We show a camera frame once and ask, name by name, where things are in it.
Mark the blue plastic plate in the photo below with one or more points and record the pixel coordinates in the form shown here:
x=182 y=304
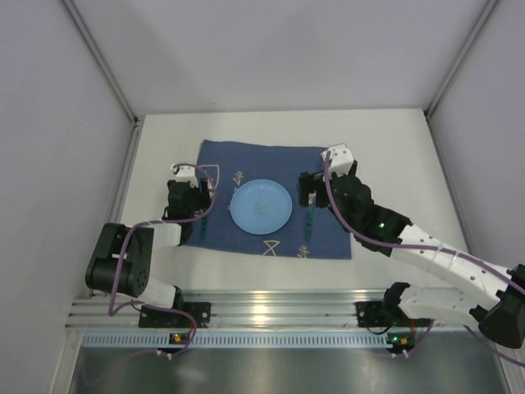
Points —
x=261 y=207

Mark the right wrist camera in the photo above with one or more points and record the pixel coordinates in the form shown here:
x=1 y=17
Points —
x=339 y=158

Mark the spoon with blue handle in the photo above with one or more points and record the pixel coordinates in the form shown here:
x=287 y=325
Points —
x=309 y=220

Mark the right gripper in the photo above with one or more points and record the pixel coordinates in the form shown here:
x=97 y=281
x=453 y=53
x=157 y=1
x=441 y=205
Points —
x=308 y=190

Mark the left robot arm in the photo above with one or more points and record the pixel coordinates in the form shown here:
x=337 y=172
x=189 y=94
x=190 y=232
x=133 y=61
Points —
x=122 y=261

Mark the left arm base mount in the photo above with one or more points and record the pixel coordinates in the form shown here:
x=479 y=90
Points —
x=195 y=315

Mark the frame post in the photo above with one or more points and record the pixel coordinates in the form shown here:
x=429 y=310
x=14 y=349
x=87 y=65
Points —
x=482 y=20
x=96 y=53

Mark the aluminium rail beam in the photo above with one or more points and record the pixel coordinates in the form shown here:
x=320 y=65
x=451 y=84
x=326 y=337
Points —
x=270 y=310

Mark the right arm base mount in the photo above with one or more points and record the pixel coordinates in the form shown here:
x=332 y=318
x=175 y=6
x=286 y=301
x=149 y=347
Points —
x=372 y=314

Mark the left frame post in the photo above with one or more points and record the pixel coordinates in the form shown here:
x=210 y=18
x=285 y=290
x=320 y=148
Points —
x=96 y=53

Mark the black handled knife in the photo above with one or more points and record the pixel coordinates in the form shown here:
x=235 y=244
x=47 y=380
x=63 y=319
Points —
x=204 y=223

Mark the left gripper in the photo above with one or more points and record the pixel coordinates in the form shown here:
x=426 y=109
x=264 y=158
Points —
x=201 y=203

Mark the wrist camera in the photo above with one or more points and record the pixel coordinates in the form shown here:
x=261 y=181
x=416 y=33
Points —
x=339 y=158
x=184 y=172

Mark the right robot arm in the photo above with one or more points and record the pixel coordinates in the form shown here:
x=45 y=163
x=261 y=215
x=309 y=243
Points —
x=477 y=294

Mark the blue cloth placemat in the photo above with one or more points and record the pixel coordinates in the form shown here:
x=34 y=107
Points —
x=231 y=165

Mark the right frame post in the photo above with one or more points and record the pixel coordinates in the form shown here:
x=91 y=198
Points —
x=482 y=20

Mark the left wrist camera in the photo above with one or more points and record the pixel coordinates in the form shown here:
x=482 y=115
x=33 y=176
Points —
x=184 y=172

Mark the perforated cable duct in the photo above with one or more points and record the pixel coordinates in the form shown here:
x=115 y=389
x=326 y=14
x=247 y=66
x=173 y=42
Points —
x=245 y=340

